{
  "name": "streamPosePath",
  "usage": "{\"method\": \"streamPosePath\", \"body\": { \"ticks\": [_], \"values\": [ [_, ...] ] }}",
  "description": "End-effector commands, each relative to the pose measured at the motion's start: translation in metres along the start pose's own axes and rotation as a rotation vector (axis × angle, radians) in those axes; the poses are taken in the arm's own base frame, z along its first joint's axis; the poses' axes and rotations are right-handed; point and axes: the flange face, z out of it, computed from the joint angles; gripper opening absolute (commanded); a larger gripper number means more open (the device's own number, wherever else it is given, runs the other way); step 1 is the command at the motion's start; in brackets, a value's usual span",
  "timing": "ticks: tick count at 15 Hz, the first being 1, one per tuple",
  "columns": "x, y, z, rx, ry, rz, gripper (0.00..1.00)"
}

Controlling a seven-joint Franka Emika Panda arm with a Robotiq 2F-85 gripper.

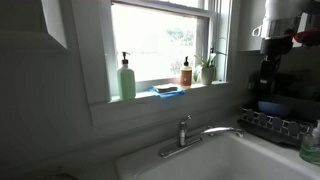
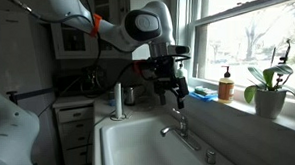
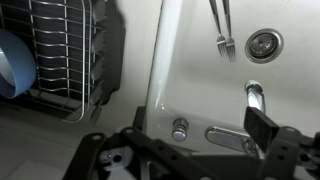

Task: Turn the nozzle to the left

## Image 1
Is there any blue bowl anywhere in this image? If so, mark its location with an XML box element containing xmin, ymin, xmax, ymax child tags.
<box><xmin>257</xmin><ymin>100</ymin><xmax>291</xmax><ymax>118</ymax></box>

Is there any black dish drying rack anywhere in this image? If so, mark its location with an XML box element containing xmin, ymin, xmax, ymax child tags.
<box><xmin>237</xmin><ymin>105</ymin><xmax>316</xmax><ymax>148</ymax></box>

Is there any white wall cabinet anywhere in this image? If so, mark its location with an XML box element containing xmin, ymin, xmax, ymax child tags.
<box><xmin>41</xmin><ymin>0</ymin><xmax>68</xmax><ymax>50</ymax></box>

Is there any chrome faucet base with handle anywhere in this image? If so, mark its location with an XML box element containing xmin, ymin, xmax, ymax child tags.
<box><xmin>158</xmin><ymin>114</ymin><xmax>203</xmax><ymax>159</ymax></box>

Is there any orange soap pump bottle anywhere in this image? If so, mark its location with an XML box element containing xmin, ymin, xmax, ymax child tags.
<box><xmin>179</xmin><ymin>55</ymin><xmax>193</xmax><ymax>90</ymax></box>

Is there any red fabric piece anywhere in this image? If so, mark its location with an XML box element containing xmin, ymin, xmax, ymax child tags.
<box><xmin>293</xmin><ymin>29</ymin><xmax>320</xmax><ymax>47</ymax></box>

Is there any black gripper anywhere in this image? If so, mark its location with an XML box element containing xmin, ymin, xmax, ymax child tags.
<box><xmin>257</xmin><ymin>55</ymin><xmax>283</xmax><ymax>98</ymax></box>

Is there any white kitchen sink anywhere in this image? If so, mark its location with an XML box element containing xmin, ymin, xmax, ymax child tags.
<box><xmin>114</xmin><ymin>128</ymin><xmax>320</xmax><ymax>180</ymax></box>

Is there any beige dish sponge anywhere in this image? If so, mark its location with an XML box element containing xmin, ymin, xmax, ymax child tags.
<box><xmin>152</xmin><ymin>83</ymin><xmax>179</xmax><ymax>94</ymax></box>

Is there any potted orchid in white pot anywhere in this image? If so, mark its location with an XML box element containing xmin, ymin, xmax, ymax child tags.
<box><xmin>193</xmin><ymin>37</ymin><xmax>228</xmax><ymax>86</ymax></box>

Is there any chrome faucet spout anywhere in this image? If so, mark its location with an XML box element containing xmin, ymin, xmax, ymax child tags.
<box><xmin>200</xmin><ymin>126</ymin><xmax>244</xmax><ymax>138</ymax></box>

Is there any white sash window frame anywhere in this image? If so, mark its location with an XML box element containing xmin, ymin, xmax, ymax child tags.
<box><xmin>71</xmin><ymin>0</ymin><xmax>234</xmax><ymax>104</ymax></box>

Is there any clear dispenser with green liquid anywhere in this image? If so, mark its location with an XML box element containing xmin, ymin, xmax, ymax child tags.
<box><xmin>298</xmin><ymin>119</ymin><xmax>320</xmax><ymax>166</ymax></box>

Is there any green soap pump bottle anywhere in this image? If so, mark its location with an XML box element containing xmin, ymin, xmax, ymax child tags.
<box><xmin>116</xmin><ymin>51</ymin><xmax>137</xmax><ymax>102</ymax></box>

